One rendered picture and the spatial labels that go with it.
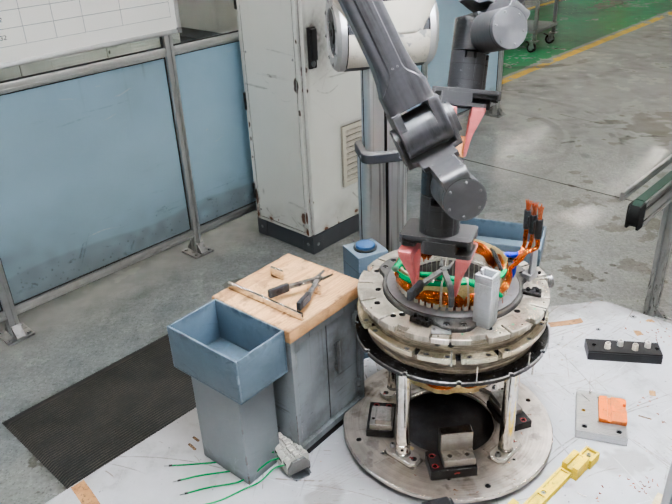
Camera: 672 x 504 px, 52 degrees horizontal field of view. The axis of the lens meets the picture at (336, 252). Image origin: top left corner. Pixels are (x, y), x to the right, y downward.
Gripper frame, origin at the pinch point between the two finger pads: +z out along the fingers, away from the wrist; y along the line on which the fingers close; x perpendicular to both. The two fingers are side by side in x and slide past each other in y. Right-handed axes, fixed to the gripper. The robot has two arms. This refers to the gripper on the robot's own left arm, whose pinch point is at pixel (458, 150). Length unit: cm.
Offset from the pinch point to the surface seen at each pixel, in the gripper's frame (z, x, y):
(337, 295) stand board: 26.9, 8.9, -17.5
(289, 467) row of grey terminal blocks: 57, 3, -22
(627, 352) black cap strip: 39, 40, 42
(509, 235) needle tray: 16.4, 39.0, 14.3
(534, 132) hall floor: -20, 432, 72
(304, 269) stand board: 24.6, 17.2, -25.1
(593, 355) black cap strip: 40, 40, 35
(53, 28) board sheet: -33, 158, -157
